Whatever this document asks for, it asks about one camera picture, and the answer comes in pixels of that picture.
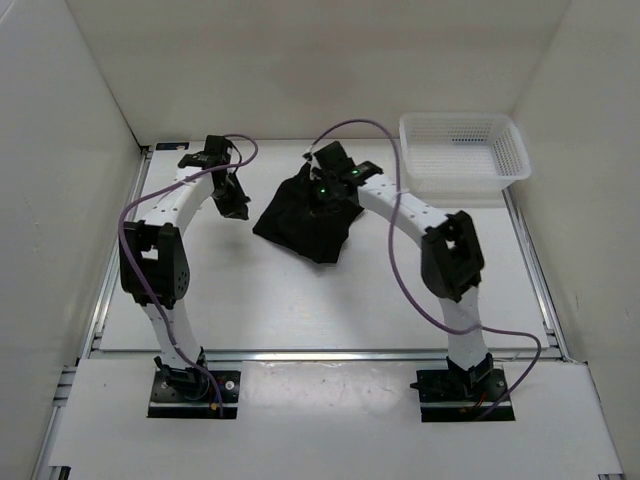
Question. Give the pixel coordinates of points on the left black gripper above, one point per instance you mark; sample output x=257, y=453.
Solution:
x=237, y=209

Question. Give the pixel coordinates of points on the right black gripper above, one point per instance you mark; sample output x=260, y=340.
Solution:
x=315, y=207

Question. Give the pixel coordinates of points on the black shorts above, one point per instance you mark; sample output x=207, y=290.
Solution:
x=290, y=222

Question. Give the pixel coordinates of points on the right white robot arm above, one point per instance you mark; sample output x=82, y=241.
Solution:
x=451, y=260

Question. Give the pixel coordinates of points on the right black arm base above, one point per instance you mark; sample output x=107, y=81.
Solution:
x=443, y=398

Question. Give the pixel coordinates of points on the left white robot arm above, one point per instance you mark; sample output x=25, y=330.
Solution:
x=154, y=268

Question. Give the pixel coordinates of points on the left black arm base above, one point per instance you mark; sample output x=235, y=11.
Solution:
x=188, y=394

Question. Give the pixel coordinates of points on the white plastic mesh basket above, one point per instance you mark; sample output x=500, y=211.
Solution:
x=462, y=153

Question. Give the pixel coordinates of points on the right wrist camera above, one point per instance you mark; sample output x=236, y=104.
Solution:
x=330, y=160

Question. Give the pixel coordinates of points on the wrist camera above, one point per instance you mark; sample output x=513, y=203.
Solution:
x=216, y=152
x=330, y=160

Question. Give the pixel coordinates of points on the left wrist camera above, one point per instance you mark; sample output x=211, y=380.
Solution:
x=216, y=152

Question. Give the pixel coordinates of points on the front aluminium frame rail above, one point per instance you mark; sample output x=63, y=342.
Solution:
x=330, y=355

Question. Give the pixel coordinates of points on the aluminium frame rail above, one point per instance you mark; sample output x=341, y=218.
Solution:
x=330, y=355
x=93, y=334
x=571, y=409

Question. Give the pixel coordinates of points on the right aluminium frame rail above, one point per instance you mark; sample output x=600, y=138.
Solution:
x=571, y=409

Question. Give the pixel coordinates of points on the left aluminium frame rail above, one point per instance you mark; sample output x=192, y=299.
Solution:
x=93, y=334

